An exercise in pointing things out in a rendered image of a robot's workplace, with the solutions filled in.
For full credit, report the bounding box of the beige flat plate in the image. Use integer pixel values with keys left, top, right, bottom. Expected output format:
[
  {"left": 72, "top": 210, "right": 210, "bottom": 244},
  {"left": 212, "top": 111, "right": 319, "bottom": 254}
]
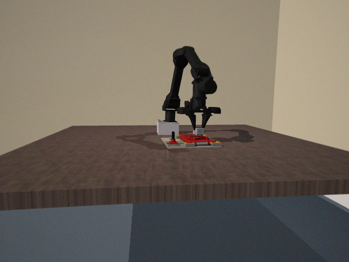
[{"left": 161, "top": 135, "right": 221, "bottom": 148}]

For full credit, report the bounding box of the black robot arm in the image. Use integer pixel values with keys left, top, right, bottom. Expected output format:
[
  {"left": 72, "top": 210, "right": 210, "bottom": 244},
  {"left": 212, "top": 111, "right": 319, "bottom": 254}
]
[{"left": 162, "top": 46, "right": 217, "bottom": 122}]

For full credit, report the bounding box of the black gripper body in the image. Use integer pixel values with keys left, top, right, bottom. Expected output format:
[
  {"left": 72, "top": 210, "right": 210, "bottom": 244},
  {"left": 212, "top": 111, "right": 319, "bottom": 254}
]
[{"left": 177, "top": 94, "right": 221, "bottom": 115}]

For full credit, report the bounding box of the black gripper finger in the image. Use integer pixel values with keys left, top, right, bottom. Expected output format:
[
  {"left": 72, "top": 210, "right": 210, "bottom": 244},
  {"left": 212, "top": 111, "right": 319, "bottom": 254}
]
[
  {"left": 202, "top": 114, "right": 212, "bottom": 128},
  {"left": 186, "top": 114, "right": 196, "bottom": 130}
]

